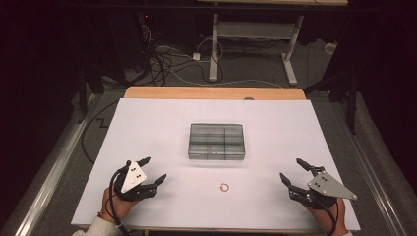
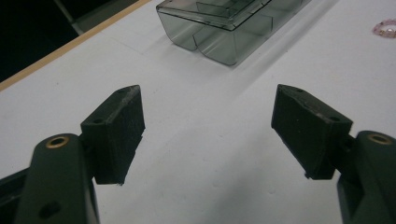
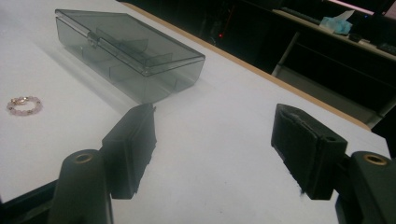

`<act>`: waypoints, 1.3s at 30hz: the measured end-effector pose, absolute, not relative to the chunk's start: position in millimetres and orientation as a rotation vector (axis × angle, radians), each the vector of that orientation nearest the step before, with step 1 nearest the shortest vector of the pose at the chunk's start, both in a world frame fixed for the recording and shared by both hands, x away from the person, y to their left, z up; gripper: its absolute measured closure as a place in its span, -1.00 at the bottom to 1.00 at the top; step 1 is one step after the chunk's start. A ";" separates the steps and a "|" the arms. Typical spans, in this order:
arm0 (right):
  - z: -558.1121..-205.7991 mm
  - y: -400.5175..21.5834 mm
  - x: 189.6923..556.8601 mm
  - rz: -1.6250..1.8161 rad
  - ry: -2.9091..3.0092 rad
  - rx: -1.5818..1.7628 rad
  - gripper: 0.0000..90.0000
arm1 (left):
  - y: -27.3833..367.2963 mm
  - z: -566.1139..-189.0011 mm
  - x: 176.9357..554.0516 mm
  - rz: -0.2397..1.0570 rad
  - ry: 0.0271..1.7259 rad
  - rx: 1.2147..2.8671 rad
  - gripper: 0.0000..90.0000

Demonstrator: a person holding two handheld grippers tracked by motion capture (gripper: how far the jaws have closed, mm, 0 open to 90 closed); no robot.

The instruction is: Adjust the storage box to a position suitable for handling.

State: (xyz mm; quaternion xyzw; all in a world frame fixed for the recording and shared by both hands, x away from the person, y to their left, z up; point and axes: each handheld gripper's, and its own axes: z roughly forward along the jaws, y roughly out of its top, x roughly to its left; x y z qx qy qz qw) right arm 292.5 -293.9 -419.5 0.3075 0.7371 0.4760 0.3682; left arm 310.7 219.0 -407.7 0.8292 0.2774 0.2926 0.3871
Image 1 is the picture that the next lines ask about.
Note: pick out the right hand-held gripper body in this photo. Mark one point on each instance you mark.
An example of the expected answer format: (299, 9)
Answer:
(324, 187)

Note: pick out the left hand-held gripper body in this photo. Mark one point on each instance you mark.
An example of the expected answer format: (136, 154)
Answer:
(132, 178)

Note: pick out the clear compartment storage box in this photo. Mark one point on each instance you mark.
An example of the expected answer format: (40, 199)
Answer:
(216, 141)

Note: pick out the person's left hand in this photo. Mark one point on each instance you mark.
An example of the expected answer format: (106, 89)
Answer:
(119, 206)

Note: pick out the person's right hand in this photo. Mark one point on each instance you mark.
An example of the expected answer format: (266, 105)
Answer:
(327, 219)

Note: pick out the black stand leg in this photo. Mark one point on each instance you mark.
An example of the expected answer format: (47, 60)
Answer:
(82, 98)
(352, 105)

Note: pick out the wooden table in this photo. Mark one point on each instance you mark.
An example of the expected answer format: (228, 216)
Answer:
(183, 92)

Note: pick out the white power adapter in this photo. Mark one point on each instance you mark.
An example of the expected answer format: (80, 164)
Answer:
(196, 56)

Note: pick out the aluminium floor rail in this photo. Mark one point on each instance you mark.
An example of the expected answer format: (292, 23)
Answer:
(370, 173)
(49, 187)

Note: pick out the white metal desk frame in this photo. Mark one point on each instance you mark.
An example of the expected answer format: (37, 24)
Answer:
(214, 49)

